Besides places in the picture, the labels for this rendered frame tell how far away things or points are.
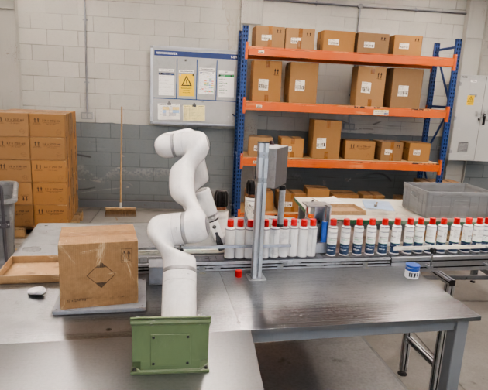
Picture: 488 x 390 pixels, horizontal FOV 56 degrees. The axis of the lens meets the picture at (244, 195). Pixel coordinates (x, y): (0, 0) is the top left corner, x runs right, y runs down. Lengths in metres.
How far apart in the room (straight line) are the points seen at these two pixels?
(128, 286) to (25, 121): 3.72
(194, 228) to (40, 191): 3.99
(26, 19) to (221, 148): 3.05
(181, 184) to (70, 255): 0.51
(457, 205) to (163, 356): 3.03
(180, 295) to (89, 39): 5.52
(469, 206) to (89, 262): 3.11
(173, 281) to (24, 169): 4.08
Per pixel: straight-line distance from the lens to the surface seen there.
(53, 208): 5.58
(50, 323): 1.97
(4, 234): 4.19
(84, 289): 1.98
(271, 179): 2.17
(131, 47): 6.73
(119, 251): 1.92
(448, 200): 4.05
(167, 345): 1.56
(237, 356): 1.70
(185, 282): 1.63
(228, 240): 2.36
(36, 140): 5.48
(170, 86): 6.53
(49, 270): 2.46
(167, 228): 1.72
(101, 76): 6.78
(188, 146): 1.90
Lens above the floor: 1.72
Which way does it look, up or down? 13 degrees down
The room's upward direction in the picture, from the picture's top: 3 degrees clockwise
